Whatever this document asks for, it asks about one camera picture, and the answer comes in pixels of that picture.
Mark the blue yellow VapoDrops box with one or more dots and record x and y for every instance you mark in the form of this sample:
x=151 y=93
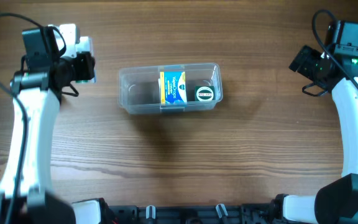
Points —
x=172 y=87

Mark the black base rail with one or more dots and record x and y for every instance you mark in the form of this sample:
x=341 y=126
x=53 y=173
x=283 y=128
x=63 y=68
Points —
x=247 y=213

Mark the white medicine box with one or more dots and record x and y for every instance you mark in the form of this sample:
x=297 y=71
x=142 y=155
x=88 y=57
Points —
x=159 y=85

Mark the clear plastic container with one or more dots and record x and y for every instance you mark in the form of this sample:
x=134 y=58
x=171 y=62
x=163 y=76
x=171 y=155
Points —
x=168 y=88

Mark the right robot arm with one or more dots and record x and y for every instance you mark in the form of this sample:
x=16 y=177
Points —
x=337 y=74

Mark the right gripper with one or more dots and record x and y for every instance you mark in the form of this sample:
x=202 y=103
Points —
x=301 y=59

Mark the white green box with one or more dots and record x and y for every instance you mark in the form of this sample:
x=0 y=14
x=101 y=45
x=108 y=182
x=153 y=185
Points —
x=86 y=45

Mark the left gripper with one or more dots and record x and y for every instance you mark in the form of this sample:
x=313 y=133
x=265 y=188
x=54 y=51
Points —
x=86 y=66

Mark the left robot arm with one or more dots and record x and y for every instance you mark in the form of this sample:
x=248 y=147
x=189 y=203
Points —
x=56 y=57

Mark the green round-label box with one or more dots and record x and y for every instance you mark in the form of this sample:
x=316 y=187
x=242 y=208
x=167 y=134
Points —
x=204 y=93

